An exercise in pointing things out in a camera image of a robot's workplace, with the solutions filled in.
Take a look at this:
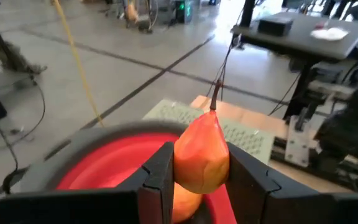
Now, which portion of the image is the computer tower green light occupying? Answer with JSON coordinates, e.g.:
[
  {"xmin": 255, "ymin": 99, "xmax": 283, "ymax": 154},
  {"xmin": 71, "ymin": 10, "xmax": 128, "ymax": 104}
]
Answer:
[{"xmin": 174, "ymin": 0, "xmax": 194, "ymax": 24}]

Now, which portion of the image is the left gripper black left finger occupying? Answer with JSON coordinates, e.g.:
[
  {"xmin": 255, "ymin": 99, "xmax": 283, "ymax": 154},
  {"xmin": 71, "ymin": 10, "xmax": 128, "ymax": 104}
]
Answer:
[{"xmin": 0, "ymin": 141, "xmax": 175, "ymax": 224}]

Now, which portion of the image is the small yellow machine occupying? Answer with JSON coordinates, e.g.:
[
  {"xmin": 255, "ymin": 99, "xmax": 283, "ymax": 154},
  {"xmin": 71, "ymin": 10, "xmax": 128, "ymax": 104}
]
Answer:
[{"xmin": 125, "ymin": 1, "xmax": 139, "ymax": 23}]

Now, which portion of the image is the white cloth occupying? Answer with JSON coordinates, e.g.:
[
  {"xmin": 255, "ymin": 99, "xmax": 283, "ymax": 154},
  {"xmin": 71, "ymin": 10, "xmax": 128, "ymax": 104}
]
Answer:
[{"xmin": 310, "ymin": 27, "xmax": 349, "ymax": 41}]

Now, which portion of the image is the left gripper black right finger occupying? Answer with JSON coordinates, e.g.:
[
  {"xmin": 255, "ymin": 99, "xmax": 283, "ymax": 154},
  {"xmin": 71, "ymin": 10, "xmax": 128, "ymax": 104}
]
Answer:
[{"xmin": 226, "ymin": 142, "xmax": 358, "ymax": 224}]

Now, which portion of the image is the black cable loop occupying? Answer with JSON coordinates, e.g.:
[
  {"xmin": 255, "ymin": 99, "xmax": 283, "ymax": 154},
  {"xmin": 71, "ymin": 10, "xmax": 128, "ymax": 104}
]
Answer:
[{"xmin": 2, "ymin": 167, "xmax": 30, "ymax": 194}]

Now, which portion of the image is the black equipment box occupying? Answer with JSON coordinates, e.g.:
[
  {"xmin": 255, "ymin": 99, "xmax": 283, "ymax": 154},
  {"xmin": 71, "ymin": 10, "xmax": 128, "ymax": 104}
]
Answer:
[{"xmin": 257, "ymin": 16, "xmax": 294, "ymax": 37}]

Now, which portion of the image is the red collapsible bowl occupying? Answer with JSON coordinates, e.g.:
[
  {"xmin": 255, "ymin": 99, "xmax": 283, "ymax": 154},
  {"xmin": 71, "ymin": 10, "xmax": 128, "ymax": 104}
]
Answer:
[{"xmin": 19, "ymin": 120, "xmax": 239, "ymax": 224}]

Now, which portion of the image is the black aluminium table frame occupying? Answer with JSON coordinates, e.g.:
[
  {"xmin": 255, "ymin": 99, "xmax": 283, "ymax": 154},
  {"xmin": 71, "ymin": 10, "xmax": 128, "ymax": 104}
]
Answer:
[{"xmin": 270, "ymin": 136, "xmax": 358, "ymax": 192}]

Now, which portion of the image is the dark grey workbench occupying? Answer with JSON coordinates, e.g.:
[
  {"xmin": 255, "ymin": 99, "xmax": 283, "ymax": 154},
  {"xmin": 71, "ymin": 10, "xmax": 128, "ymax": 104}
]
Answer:
[{"xmin": 230, "ymin": 11, "xmax": 358, "ymax": 119}]

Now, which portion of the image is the small orange pear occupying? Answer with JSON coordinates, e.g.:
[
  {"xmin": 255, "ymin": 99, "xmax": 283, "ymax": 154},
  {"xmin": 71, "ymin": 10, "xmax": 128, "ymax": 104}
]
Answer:
[{"xmin": 173, "ymin": 79, "xmax": 231, "ymax": 195}]

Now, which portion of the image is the yellow hanging cable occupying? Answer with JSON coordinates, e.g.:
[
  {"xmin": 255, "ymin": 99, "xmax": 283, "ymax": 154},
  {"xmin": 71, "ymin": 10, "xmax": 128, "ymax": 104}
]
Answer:
[{"xmin": 52, "ymin": 0, "xmax": 105, "ymax": 128}]

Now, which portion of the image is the pale green perforated metal shelf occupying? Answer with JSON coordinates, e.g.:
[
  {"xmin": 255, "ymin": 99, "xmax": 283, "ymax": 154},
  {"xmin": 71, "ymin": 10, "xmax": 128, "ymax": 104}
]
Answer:
[{"xmin": 142, "ymin": 98, "xmax": 275, "ymax": 166}]

